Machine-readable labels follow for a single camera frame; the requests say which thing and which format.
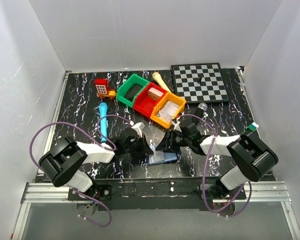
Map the navy blue card holder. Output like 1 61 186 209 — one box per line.
150 145 182 164

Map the white VIP credit card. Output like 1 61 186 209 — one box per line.
148 151 165 165

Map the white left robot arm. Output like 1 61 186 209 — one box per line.
38 127 154 193

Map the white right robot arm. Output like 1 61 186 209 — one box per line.
155 120 279 198

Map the white cards stack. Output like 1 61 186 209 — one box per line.
156 101 180 123

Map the black silver microphone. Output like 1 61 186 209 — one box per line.
191 102 208 125

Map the yellow plastic bin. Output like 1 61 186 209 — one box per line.
150 92 187 129

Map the blue toy microphone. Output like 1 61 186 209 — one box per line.
98 102 108 137

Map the red plastic bin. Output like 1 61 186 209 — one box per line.
132 82 167 118

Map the green plastic bin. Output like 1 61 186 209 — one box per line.
116 73 150 108

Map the black white chessboard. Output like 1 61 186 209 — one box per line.
171 62 230 104

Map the red yellow toy train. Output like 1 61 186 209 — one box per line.
94 78 117 100

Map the green lego brick stack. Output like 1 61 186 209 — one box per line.
243 122 259 133

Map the cream toy microphone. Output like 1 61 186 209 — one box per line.
152 72 171 92

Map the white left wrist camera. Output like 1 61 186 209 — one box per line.
128 122 145 139

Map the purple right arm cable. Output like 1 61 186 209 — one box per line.
174 113 253 218

